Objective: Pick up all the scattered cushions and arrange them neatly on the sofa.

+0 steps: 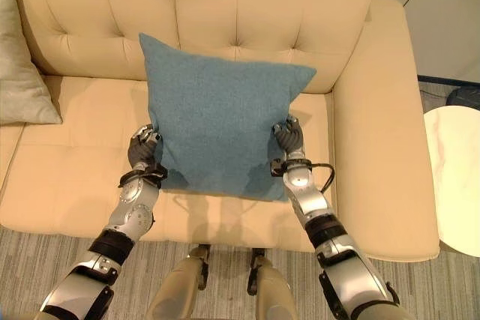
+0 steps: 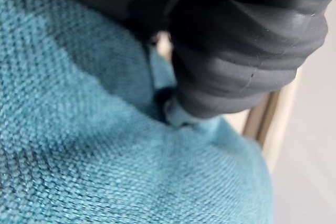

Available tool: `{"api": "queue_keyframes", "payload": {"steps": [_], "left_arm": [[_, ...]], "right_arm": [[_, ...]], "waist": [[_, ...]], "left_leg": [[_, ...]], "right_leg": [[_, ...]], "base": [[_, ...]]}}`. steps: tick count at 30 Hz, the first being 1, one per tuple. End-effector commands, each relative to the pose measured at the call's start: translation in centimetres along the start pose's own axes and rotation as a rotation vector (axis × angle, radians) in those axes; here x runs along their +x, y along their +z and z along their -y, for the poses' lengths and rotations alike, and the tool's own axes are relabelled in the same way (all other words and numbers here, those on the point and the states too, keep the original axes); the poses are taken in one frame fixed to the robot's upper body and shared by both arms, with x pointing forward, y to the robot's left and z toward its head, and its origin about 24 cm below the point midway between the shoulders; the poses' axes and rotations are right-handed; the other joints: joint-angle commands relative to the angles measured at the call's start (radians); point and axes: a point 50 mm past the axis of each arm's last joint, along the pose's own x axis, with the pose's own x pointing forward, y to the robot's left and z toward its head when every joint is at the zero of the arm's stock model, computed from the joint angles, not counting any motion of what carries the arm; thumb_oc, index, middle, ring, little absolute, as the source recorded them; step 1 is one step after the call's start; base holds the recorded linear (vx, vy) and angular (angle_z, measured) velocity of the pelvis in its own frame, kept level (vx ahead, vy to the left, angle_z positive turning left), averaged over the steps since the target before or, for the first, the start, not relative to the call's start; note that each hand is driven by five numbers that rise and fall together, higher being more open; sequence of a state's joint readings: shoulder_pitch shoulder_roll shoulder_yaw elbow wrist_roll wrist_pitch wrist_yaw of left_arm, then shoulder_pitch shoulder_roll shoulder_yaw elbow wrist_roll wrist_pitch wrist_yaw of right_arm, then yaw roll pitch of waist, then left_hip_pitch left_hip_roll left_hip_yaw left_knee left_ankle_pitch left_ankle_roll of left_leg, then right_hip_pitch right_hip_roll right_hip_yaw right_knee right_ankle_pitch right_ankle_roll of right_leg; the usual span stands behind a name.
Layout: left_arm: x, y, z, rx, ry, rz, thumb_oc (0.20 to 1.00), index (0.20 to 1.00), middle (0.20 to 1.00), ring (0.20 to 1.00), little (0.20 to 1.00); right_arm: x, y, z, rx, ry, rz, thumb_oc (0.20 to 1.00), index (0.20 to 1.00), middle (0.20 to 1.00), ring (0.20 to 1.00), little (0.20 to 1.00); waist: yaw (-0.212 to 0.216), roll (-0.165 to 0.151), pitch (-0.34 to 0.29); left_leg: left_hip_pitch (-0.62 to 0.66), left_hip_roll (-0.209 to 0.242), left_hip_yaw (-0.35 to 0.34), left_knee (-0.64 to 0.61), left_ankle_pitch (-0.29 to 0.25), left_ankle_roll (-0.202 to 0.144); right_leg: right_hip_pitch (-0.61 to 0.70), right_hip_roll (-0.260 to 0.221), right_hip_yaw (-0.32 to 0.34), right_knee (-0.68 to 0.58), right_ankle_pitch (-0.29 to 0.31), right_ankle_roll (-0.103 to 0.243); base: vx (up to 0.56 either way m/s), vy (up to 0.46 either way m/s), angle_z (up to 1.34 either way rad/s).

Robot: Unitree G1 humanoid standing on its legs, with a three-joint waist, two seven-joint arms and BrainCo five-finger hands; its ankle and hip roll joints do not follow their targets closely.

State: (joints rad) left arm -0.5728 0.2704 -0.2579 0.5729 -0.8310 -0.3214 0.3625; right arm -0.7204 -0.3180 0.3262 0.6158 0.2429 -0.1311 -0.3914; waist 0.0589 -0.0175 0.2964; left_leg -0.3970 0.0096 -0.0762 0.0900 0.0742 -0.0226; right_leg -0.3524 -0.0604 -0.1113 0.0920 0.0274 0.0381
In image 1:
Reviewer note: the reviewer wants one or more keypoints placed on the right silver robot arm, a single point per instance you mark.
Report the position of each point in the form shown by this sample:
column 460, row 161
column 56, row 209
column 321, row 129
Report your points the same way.
column 330, row 237

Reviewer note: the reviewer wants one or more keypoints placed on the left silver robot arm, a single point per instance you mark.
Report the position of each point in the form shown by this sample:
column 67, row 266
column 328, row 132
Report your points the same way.
column 112, row 241

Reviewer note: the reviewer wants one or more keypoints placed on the beige leather sofa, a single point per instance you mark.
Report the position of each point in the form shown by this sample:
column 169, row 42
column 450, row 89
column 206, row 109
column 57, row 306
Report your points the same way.
column 232, row 110

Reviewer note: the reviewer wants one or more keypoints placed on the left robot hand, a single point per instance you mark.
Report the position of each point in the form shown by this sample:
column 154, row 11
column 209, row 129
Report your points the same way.
column 141, row 147

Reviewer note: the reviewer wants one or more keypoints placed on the grey square cushion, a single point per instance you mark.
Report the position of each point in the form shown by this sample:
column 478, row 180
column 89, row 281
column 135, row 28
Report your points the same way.
column 20, row 72

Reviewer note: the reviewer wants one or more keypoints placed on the blue square cushion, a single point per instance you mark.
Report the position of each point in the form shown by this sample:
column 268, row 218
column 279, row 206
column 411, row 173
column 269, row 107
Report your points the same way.
column 221, row 121

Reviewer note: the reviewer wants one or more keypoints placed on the right silver robot leg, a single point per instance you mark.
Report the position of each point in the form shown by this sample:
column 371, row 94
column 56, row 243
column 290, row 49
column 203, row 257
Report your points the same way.
column 273, row 286

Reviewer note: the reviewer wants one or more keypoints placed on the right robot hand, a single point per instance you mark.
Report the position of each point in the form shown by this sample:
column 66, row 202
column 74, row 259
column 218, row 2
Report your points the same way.
column 289, row 137

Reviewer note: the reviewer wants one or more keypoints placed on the round white side table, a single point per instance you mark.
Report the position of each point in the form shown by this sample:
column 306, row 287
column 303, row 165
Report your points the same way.
column 455, row 181

